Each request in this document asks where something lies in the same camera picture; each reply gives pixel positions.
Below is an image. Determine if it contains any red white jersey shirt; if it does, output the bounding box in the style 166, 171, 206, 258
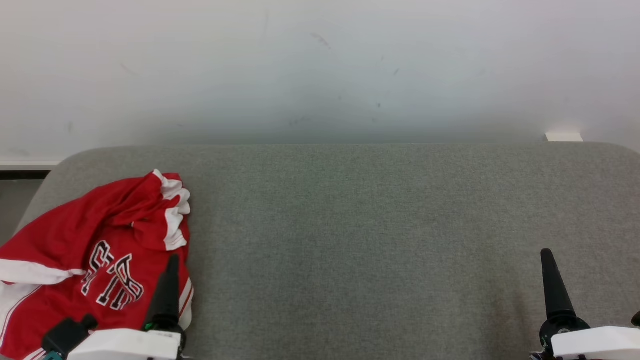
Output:
0, 169, 192, 286

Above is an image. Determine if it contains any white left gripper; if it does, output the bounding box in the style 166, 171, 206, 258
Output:
66, 254, 188, 360

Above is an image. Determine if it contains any red jersey with black lettering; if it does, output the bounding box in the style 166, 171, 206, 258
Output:
0, 239, 195, 360

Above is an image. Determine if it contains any grey fabric sofa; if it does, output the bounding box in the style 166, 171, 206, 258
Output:
0, 142, 640, 360

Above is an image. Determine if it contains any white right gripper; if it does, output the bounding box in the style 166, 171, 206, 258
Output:
539, 248, 640, 360

